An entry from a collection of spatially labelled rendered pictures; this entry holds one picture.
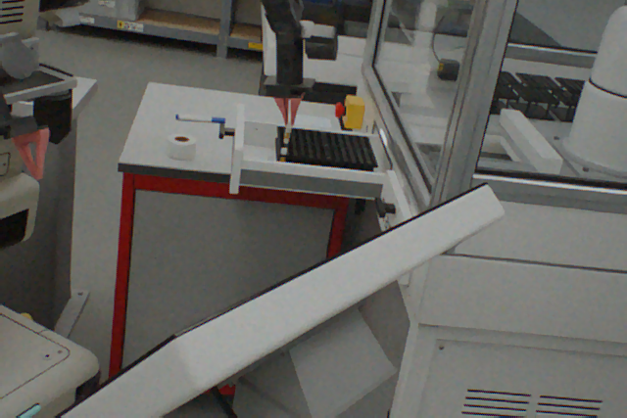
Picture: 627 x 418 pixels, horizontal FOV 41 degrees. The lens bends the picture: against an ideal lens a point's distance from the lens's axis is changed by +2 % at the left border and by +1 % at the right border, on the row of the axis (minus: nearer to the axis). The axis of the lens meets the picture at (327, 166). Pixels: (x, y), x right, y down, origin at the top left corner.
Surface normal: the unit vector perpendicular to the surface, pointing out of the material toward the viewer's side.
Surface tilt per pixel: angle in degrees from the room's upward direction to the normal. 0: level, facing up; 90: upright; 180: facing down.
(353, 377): 45
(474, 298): 90
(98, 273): 0
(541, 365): 90
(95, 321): 0
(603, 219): 90
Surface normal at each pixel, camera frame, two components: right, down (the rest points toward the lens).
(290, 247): 0.08, 0.40
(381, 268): 0.61, -0.47
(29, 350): 0.15, -0.91
